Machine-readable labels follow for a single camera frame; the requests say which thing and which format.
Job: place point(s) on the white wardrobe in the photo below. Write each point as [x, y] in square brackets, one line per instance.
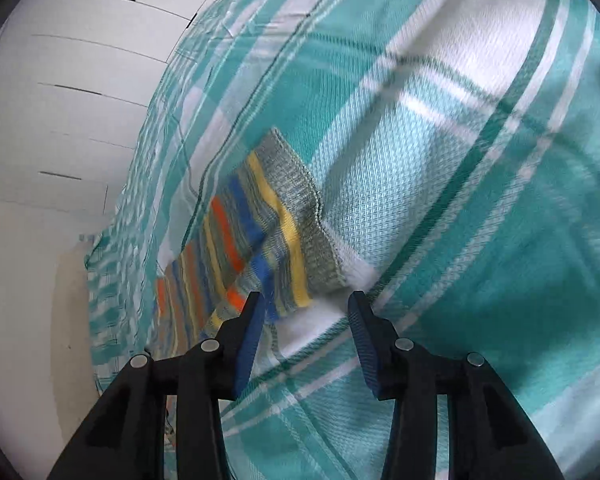
[60, 110]

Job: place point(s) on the teal plaid bed sheet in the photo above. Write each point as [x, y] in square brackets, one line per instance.
[430, 200]

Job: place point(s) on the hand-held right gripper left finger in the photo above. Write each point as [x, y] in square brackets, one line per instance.
[250, 335]

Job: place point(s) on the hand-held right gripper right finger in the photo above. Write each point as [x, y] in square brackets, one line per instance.
[362, 340]

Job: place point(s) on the striped multicolour towel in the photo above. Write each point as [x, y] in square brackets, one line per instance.
[272, 210]

